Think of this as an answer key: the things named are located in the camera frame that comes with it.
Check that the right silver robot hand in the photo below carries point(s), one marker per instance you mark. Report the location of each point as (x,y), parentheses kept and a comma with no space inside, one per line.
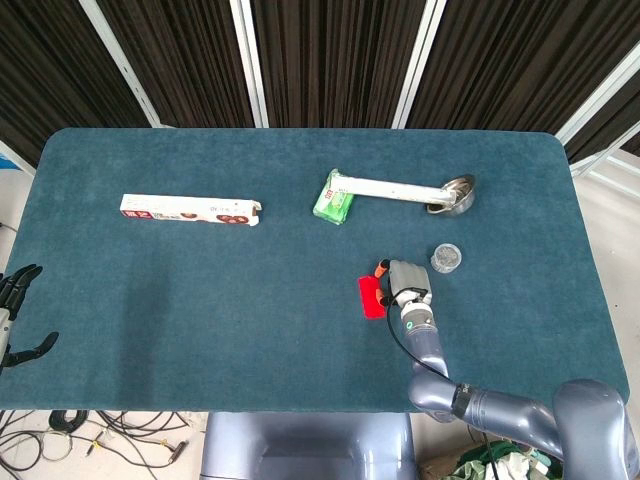
(410,280)

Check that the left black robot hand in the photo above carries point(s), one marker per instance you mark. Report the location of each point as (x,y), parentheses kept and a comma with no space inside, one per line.
(7,330)

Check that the red card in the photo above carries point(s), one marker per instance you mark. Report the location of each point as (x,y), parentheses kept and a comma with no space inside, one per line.
(372,297)

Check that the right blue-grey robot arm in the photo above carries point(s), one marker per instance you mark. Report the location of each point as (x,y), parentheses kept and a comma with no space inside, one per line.
(500,407)

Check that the small clear round jar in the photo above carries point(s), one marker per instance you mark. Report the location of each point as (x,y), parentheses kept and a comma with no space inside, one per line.
(446,257)

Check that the long plain white box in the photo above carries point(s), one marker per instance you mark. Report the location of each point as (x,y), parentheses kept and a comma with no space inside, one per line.
(395,190)

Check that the stainless steel bowl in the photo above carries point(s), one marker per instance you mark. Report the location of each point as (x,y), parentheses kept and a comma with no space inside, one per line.
(462,192)

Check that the green tissue pack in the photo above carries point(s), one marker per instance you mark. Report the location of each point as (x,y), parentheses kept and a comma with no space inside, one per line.
(334,205)

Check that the blue-grey robot torso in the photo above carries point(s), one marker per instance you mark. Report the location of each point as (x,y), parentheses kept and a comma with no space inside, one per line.
(310,445)

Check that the green crumpled cloth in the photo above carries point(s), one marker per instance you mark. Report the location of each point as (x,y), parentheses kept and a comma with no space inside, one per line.
(475,462)

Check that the teal table cloth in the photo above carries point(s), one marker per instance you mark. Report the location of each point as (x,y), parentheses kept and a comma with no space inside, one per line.
(200,310)

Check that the white box with red print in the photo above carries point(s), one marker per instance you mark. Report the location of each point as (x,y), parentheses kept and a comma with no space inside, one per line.
(190,210)

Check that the dark corrugated screen panel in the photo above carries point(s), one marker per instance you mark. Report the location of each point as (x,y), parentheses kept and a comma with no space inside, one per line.
(515,60)
(335,60)
(607,130)
(185,60)
(45,75)

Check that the white screen frame post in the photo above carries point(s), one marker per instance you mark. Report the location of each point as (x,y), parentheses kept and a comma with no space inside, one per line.
(417,70)
(595,95)
(125,65)
(252,65)

